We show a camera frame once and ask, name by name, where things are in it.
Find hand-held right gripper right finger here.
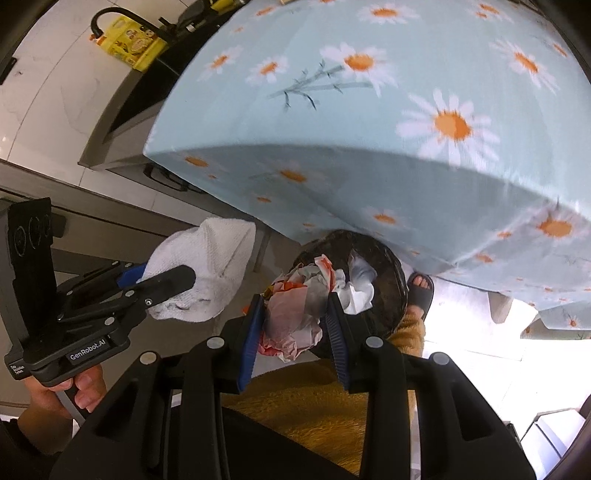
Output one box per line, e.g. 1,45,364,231
325,292,537,480

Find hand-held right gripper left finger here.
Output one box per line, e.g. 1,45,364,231
48,294,267,480

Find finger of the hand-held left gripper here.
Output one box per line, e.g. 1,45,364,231
115,260,154,288
124,264,197,311

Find white paper towel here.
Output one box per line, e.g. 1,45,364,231
147,217,257,324

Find red white paper wrapper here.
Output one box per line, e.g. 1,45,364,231
257,255,348,364

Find white tissue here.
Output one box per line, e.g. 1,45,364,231
332,251,376,316

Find trash bin with black bag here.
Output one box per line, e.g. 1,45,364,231
284,229,411,361

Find person's left forearm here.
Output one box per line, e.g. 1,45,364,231
0,413,70,480

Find person's left hand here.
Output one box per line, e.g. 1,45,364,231
18,364,110,422

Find person's yellow fleece pants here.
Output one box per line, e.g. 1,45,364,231
221,313,426,477

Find person's foot in black sandal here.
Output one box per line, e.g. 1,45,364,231
406,272,436,322

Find blue daisy print tablecloth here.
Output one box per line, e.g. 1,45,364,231
143,0,591,343

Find black kitchen sink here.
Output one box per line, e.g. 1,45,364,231
104,46,186,136

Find yellow dish soap bottle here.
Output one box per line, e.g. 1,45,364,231
92,14,166,73

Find white plastic container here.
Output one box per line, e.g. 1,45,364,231
519,408,585,480

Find black cabinet handle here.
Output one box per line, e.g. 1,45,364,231
143,163,204,194

